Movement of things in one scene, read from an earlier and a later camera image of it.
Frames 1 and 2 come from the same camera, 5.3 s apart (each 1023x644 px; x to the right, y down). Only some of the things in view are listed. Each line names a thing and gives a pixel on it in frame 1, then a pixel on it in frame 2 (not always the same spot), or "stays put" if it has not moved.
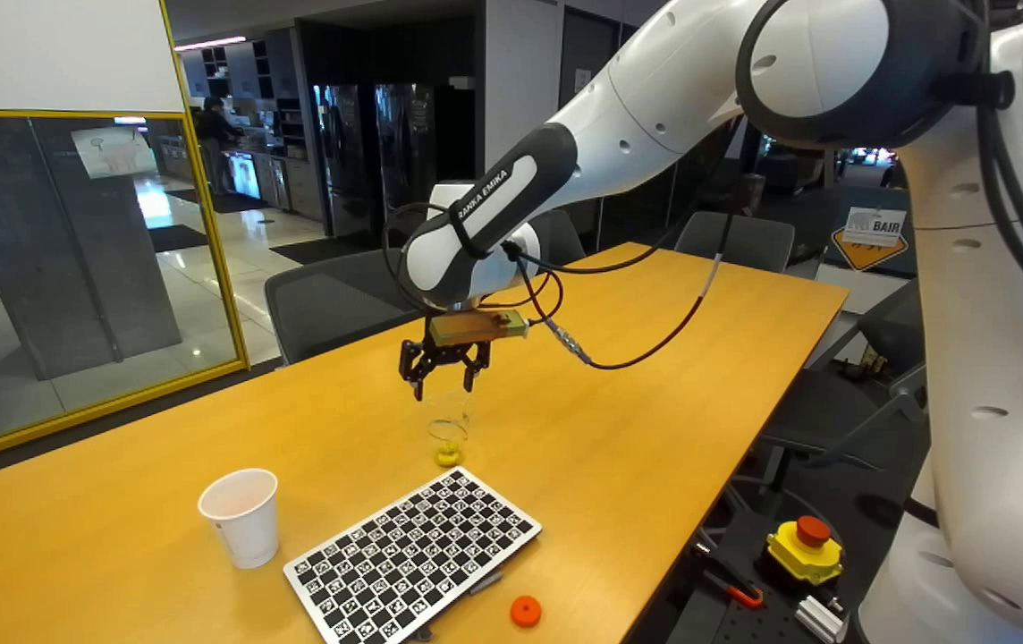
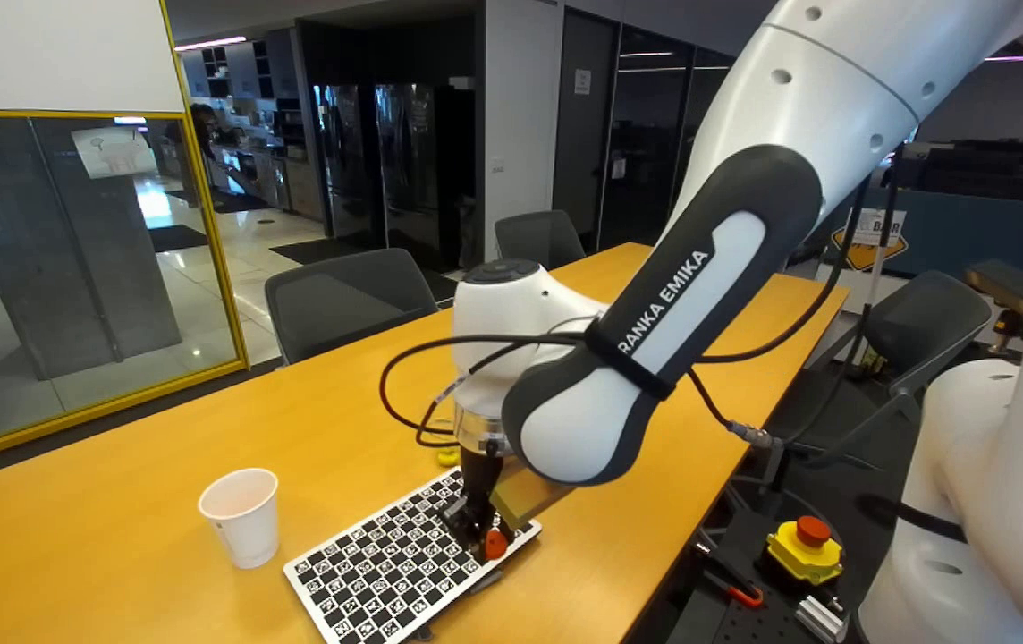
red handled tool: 743,595 stays put
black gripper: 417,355 -> 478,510
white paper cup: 242,503 stays put
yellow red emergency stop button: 805,548 stays put
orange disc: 528,610 -> 495,542
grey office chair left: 336,293 stays put
